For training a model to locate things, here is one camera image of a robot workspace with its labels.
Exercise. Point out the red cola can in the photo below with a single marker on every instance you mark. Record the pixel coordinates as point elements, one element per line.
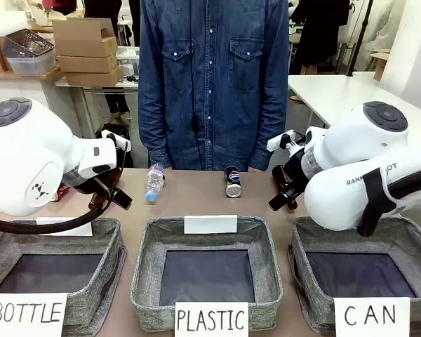
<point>64,192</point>

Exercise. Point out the grey fabric basket plastic label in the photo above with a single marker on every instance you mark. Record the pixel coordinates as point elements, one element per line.
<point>266,281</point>

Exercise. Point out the grey fabric basket can label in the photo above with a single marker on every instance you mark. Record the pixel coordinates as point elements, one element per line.
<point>312,298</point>

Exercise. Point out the white desk with boxes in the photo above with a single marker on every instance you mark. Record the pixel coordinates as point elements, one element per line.
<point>77,105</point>

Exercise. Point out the person's left forearm denim sleeve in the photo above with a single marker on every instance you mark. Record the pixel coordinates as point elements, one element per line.
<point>270,133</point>

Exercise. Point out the background person in black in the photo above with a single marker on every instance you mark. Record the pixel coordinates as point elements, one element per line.
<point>319,31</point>

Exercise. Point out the brown glass bottle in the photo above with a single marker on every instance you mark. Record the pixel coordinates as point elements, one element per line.
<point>292,207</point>
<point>95,203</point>

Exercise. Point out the blank white card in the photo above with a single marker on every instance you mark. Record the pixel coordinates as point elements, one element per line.
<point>82,231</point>
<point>210,224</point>

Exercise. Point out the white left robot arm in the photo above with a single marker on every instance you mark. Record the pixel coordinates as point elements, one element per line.
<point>24,154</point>

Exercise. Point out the large open cardboard box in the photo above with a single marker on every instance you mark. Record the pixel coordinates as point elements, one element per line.
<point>82,29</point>

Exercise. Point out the black tripod stand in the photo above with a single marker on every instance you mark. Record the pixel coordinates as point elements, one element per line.
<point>361,35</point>

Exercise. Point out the grey fabric basket bottle label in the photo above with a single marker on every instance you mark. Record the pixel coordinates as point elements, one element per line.
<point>101,281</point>

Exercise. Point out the white BOTTLE sign card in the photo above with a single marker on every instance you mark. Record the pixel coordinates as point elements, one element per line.
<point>26,314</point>

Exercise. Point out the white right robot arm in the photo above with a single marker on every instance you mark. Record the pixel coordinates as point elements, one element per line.
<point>358,165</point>

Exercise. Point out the white background table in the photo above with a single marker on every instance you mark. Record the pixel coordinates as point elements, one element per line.
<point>337,94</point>

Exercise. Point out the white PLASTIC sign card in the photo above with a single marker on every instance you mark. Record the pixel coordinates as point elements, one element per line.
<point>212,318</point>

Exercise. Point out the clear plastic storage tub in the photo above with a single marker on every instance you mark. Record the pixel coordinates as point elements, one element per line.
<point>31,65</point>

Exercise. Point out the clear plastic water bottle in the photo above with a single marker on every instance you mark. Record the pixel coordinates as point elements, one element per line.
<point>155,182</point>

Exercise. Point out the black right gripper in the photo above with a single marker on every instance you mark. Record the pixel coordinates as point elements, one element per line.
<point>287,173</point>

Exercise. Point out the person in denim shirt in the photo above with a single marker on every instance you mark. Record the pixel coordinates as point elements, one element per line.
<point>214,87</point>

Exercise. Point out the person's right forearm denim sleeve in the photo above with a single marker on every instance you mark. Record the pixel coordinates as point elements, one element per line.
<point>153,133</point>

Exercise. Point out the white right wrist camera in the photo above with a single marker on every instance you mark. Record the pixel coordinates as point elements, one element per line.
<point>284,140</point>

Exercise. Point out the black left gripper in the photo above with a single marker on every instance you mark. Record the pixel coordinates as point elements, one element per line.
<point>87,180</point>

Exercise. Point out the blue Pepsi can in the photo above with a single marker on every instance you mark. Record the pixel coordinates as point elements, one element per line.
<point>233,180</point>

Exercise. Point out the white CAN sign card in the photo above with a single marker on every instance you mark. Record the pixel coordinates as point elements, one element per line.
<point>372,316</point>

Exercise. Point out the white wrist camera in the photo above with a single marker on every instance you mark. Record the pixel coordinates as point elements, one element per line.
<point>115,137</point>
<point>284,140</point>

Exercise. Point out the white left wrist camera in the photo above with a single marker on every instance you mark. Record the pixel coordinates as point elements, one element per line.
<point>115,137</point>

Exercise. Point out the flat cardboard box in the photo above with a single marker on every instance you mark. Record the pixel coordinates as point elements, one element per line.
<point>93,78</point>
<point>87,48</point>
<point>87,64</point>

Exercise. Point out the black bag on floor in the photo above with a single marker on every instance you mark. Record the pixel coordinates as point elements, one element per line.
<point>112,130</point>

